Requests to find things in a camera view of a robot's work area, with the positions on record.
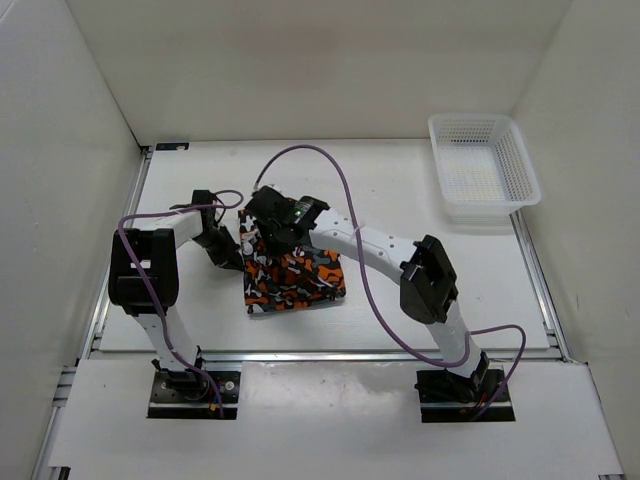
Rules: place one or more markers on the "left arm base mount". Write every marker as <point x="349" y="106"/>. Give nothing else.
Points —
<point x="188" y="395"/>

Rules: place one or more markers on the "orange camouflage shorts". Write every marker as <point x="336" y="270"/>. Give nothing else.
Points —
<point x="304" y="278"/>

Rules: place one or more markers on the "white plastic basket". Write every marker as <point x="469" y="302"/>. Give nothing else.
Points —
<point x="484" y="170"/>

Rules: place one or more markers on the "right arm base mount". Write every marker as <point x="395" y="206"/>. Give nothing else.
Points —
<point x="444" y="400"/>

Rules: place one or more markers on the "blue label sticker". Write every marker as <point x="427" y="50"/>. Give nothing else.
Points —
<point x="172" y="146"/>

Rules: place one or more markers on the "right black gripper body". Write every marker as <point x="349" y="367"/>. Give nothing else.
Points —
<point x="273" y="242"/>

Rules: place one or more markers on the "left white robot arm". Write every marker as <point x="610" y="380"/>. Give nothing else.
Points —
<point x="144" y="279"/>

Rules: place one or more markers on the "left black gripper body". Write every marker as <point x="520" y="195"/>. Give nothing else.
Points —
<point x="219" y="244"/>

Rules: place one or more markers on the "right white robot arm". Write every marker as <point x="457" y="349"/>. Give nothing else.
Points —
<point x="421" y="269"/>

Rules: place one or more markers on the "aluminium right rail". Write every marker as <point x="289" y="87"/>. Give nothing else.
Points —
<point x="540" y="287"/>

